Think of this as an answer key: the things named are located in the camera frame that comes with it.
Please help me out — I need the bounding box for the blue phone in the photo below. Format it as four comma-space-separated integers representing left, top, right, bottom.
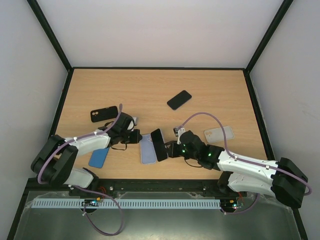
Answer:
88, 148, 109, 169

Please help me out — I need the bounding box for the black front mounting rail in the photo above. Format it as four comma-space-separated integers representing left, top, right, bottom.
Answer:
23, 177, 292, 201

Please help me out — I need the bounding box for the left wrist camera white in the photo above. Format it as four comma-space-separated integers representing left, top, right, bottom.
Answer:
127, 117, 138, 131

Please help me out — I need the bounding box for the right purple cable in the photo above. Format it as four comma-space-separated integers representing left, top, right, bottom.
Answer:
179, 112, 313, 216

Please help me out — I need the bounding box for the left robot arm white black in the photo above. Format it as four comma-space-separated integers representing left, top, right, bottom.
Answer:
30, 112, 142, 188

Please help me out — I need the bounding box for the clear phone case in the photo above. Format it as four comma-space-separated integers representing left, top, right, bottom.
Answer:
204, 126, 235, 144

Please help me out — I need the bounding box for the black phone case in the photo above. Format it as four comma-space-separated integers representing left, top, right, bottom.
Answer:
90, 106, 118, 123

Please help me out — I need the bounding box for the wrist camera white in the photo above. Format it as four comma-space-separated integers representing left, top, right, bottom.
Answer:
173, 127, 186, 145
127, 117, 138, 131

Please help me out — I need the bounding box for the silver white phone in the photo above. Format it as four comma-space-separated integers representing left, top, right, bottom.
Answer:
150, 128, 168, 162

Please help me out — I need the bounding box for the light blue slotted cable duct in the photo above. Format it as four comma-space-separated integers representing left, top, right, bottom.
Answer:
30, 198, 221, 210

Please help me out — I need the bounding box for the lilac phone case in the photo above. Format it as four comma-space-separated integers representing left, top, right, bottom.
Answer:
139, 134, 157, 165

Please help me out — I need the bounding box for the dark blue phone screen up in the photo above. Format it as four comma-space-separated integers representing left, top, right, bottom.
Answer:
166, 90, 192, 111

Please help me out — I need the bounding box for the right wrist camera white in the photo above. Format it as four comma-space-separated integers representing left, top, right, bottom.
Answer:
173, 127, 186, 145

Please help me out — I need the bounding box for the black aluminium frame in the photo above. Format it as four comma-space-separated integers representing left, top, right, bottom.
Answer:
7, 0, 293, 240

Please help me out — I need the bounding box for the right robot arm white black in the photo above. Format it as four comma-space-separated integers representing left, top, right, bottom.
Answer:
161, 130, 308, 209

